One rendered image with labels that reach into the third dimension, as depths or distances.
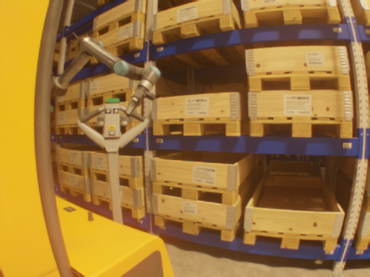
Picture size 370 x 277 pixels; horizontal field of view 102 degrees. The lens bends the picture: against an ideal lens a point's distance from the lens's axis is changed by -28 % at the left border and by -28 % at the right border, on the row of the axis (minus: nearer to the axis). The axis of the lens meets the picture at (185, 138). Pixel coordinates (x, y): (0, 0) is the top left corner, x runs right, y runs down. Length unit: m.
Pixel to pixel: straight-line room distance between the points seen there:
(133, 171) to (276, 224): 1.42
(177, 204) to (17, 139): 1.63
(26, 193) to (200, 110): 1.47
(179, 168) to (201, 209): 0.41
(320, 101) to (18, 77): 1.60
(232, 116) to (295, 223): 0.98
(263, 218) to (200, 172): 0.64
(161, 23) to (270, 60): 1.10
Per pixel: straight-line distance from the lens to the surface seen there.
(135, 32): 2.30
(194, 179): 1.75
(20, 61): 0.46
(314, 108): 1.58
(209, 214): 1.80
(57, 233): 0.52
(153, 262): 0.76
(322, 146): 1.65
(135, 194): 2.19
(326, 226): 1.76
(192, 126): 1.72
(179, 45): 2.00
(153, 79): 1.30
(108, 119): 1.20
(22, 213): 0.47
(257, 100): 1.59
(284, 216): 1.69
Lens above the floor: 1.25
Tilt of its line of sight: 3 degrees down
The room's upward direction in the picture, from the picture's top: straight up
